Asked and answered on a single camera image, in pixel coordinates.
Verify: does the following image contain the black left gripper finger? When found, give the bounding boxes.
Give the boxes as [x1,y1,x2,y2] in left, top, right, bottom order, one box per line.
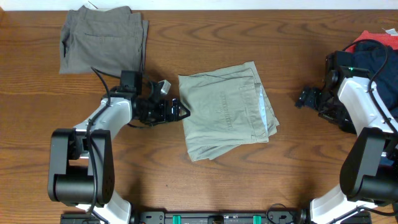
[177,105,191,121]
[172,98,179,121]

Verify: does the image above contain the khaki beige shorts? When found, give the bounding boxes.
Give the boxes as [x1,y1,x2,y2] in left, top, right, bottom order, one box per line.
[178,62,280,162]

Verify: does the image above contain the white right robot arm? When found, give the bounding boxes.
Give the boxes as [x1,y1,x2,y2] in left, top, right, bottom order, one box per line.
[295,51,397,223]

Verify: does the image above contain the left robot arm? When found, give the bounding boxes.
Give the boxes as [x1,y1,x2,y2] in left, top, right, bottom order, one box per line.
[48,70,190,223]

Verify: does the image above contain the navy blue garment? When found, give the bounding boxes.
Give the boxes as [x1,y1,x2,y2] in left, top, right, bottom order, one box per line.
[353,42,397,118]

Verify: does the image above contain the folded grey trousers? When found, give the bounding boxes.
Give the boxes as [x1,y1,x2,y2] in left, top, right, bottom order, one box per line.
[59,6,149,77]

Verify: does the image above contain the red garment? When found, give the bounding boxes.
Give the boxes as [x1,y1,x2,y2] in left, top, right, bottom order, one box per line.
[355,30,397,50]

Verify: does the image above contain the white garment label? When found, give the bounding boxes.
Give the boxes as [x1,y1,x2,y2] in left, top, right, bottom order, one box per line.
[385,29,398,36]

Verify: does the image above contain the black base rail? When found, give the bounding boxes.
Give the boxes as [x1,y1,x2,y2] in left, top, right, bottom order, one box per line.
[60,210,372,224]

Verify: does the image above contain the small coiled black cable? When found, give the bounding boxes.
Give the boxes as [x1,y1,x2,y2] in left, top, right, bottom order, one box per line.
[266,203,296,224]

